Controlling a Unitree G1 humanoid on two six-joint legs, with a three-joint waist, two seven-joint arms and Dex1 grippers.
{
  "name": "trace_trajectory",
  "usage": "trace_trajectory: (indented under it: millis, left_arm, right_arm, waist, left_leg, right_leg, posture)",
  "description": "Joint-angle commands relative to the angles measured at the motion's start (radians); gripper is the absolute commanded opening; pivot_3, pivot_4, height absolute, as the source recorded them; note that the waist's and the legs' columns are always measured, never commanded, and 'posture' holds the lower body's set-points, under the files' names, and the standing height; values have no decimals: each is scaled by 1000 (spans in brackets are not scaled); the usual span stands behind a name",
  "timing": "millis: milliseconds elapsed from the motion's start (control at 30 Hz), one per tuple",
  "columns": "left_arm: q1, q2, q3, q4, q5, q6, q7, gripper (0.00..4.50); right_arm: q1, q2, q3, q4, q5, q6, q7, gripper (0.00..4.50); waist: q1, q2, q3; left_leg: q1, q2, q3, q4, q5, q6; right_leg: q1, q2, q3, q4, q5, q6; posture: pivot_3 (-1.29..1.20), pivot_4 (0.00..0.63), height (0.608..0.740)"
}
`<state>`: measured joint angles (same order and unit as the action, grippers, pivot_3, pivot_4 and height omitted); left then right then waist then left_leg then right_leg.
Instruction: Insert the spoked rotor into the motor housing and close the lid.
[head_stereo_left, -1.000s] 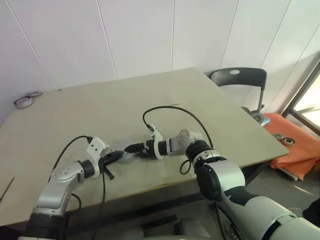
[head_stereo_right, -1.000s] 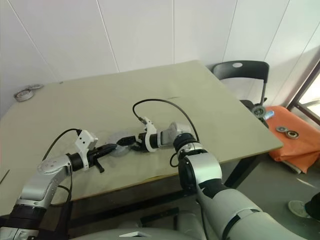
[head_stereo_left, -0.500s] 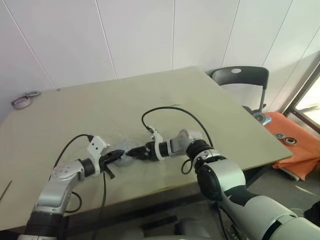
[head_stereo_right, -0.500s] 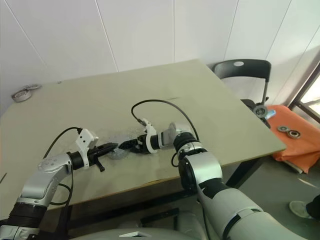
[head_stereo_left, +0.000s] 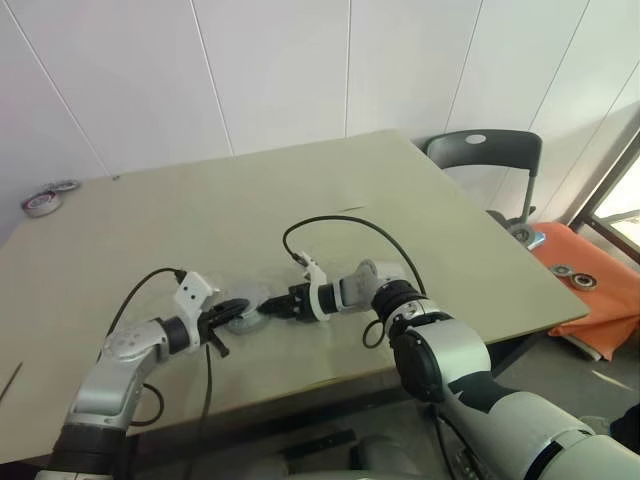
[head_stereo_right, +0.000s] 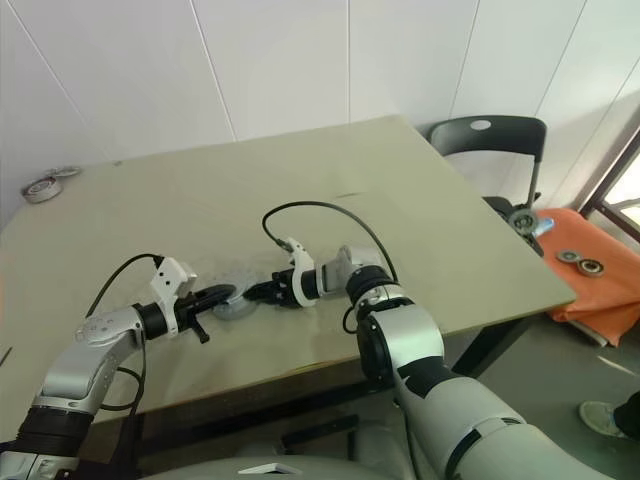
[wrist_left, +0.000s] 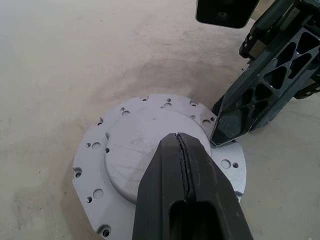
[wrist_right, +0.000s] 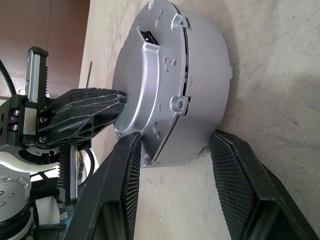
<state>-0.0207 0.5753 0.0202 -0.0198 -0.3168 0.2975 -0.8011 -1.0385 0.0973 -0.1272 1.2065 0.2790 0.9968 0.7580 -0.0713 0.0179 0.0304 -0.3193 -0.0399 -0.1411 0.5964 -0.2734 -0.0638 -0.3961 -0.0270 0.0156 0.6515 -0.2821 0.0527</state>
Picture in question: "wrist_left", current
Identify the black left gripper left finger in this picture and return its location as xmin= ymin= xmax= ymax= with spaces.
xmin=131 ymin=132 xmax=192 ymax=240

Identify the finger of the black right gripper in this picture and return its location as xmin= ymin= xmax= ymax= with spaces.
xmin=234 ymin=59 xmax=320 ymax=139
xmin=209 ymin=26 xmax=320 ymax=148

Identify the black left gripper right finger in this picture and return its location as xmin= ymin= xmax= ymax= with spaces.
xmin=177 ymin=132 xmax=254 ymax=240

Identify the grey motor end cover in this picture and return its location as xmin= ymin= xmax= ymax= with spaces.
xmin=71 ymin=93 xmax=248 ymax=238

